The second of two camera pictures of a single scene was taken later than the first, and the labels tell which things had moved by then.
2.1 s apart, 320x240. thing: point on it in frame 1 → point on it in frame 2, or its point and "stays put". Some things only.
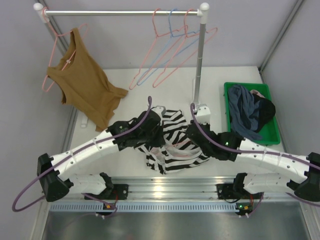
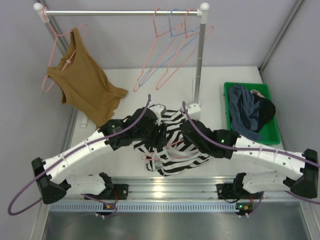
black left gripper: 155,132 stays put
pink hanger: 170,150 → 167,145
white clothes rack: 202,13 stays put
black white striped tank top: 178,150 stays put
